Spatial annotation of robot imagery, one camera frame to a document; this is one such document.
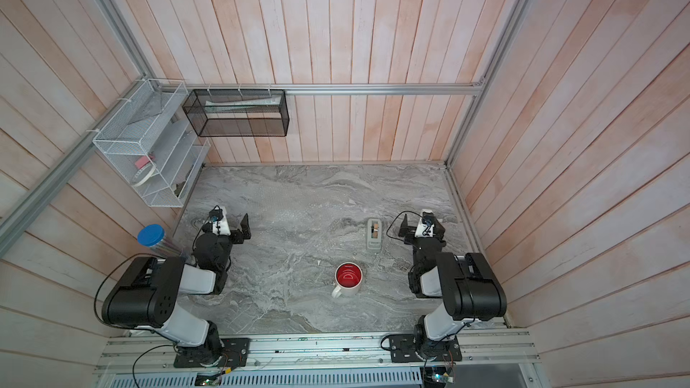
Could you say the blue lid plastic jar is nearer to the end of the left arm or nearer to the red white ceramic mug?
the end of the left arm

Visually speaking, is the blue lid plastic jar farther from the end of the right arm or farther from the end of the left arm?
the end of the right arm

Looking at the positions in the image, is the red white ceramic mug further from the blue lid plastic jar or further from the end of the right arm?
the blue lid plastic jar

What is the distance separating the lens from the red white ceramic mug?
31.4 inches

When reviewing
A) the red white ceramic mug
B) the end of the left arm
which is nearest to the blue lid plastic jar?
the end of the left arm
